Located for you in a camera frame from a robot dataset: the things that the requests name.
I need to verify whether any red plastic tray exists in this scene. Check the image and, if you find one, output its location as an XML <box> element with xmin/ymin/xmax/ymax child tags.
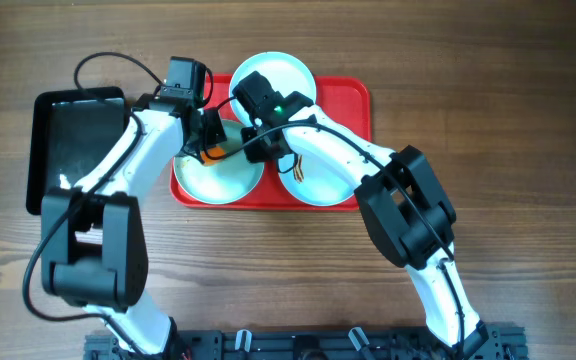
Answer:
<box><xmin>169</xmin><ymin>73</ymin><xmax>372</xmax><ymax>212</ymax></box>

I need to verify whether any black rectangular water tray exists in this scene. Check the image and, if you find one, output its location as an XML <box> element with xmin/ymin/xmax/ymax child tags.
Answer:
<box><xmin>26</xmin><ymin>86</ymin><xmax>127</xmax><ymax>215</ymax></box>

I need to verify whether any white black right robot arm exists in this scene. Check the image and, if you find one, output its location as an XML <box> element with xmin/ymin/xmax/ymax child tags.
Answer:
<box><xmin>234</xmin><ymin>90</ymin><xmax>483</xmax><ymax>359</ymax></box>

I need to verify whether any white plate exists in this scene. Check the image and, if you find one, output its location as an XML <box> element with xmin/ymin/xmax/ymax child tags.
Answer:
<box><xmin>172</xmin><ymin>118</ymin><xmax>265</xmax><ymax>206</ymax></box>
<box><xmin>276</xmin><ymin>155</ymin><xmax>353</xmax><ymax>207</ymax></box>

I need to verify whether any orange sponge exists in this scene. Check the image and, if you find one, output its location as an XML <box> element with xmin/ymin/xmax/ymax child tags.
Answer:
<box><xmin>200</xmin><ymin>145</ymin><xmax>226</xmax><ymax>166</ymax></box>

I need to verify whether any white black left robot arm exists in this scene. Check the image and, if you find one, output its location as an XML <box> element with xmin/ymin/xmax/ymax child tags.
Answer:
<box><xmin>32</xmin><ymin>94</ymin><xmax>226</xmax><ymax>359</ymax></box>

